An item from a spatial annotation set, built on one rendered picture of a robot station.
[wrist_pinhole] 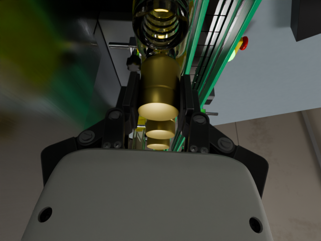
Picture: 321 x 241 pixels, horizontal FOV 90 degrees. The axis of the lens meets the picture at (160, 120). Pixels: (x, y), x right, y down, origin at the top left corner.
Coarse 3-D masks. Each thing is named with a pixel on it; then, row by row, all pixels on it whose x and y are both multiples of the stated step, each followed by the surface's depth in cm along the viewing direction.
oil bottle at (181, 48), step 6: (132, 6) 14; (192, 6) 14; (132, 12) 15; (192, 12) 14; (192, 18) 14; (186, 36) 15; (138, 42) 16; (186, 42) 16; (138, 48) 17; (144, 48) 16; (180, 48) 16; (144, 54) 17; (180, 54) 17
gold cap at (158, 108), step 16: (144, 64) 13; (160, 64) 13; (176, 64) 13; (144, 80) 13; (160, 80) 12; (176, 80) 13; (144, 96) 12; (160, 96) 11; (176, 96) 12; (144, 112) 13; (160, 112) 13; (176, 112) 12
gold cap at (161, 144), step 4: (148, 140) 23; (152, 140) 22; (156, 140) 22; (160, 140) 22; (164, 140) 22; (168, 140) 23; (148, 144) 23; (152, 144) 22; (156, 144) 22; (160, 144) 22; (164, 144) 22; (168, 144) 23; (152, 148) 24; (156, 148) 24; (160, 148) 24; (164, 148) 24; (168, 148) 24
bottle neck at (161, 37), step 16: (144, 0) 7; (160, 0) 7; (176, 0) 7; (144, 16) 8; (160, 16) 10; (176, 16) 8; (144, 32) 9; (160, 32) 10; (176, 32) 9; (160, 48) 9
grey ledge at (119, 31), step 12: (108, 12) 36; (120, 12) 36; (108, 24) 36; (120, 24) 36; (108, 36) 39; (120, 36) 39; (132, 36) 39; (108, 48) 43; (120, 60) 47; (120, 72) 52
